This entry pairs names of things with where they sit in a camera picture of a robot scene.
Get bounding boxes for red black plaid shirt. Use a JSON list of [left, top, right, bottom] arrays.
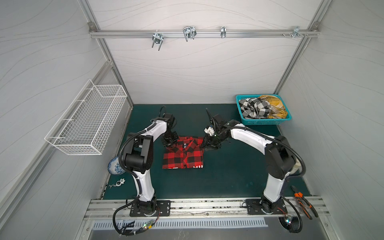
[[162, 137, 204, 170]]

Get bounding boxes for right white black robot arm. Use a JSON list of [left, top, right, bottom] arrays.
[[203, 112, 306, 214]]

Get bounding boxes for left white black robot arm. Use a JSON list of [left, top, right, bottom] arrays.
[[118, 113, 179, 213]]

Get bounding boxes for teal plastic basket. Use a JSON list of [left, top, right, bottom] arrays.
[[236, 95, 292, 126]]

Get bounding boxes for black white plaid shirt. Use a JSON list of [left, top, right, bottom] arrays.
[[239, 98, 272, 119]]

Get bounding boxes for yellow plaid shirt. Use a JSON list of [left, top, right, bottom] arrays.
[[258, 95, 288, 119]]

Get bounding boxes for blue white ceramic bowl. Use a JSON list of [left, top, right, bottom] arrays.
[[108, 157, 126, 176]]

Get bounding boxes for small metal clamp piece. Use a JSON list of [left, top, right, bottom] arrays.
[[109, 179, 126, 189]]

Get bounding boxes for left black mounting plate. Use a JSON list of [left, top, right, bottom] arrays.
[[130, 200, 171, 217]]

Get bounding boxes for black mounting plate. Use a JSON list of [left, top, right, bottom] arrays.
[[130, 200, 171, 217], [245, 198, 288, 215]]

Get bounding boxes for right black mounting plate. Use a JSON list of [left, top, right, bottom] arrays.
[[245, 198, 288, 215]]

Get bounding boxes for beige cylinder object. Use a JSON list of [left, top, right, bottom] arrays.
[[292, 161, 302, 173]]

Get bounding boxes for metal U-bolt clamp left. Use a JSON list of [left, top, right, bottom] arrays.
[[152, 32, 164, 51]]

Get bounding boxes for metal u-bolt clamp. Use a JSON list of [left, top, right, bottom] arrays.
[[183, 26, 197, 42], [152, 32, 164, 51]]

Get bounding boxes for metal U-bolt clamp middle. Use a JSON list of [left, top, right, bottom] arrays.
[[183, 26, 197, 42]]

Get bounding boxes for orange black pliers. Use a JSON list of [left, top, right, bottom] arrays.
[[291, 186, 319, 220]]

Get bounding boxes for white wire basket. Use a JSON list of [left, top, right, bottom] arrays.
[[45, 80, 127, 156]]

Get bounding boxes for aluminium cross rail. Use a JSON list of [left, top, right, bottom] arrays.
[[90, 29, 321, 39]]

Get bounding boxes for small metal ring clamp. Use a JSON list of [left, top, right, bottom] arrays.
[[221, 26, 227, 39]]

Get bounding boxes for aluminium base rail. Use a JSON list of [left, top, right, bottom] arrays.
[[84, 197, 331, 220]]

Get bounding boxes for white slotted cable duct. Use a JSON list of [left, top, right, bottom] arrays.
[[92, 217, 268, 231]]

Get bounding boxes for metal bracket with bolts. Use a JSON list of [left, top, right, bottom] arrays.
[[282, 26, 309, 39]]

